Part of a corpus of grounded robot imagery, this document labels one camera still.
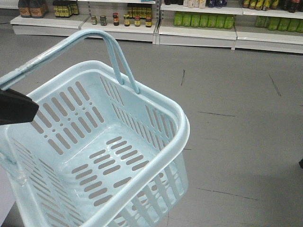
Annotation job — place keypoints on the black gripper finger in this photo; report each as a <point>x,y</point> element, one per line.
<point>16,107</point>

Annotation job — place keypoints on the light blue plastic basket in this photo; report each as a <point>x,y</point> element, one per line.
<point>103,150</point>

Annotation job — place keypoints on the small green-lid jar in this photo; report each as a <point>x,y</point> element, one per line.
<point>94,20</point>

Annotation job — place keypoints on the small grey-lid jar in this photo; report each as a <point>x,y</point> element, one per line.
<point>103,20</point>

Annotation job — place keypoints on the red-lid sauce jar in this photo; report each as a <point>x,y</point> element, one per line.
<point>115,19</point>

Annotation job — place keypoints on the yellow-label sauce jar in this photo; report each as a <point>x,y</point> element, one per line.
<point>126,20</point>

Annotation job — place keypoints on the yellow-label small jar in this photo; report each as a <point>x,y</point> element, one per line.
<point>137,21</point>

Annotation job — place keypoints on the dark sauce jar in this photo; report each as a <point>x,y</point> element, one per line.
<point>148,22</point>

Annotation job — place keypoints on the green bottle row left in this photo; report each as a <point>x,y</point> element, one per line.
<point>204,20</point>

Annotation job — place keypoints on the green bottle row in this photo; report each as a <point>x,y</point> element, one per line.
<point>204,20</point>
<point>282,24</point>

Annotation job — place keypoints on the green bottle row right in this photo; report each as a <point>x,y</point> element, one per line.
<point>282,24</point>

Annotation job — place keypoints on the white store shelf unit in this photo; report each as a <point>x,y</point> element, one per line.
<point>243,35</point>

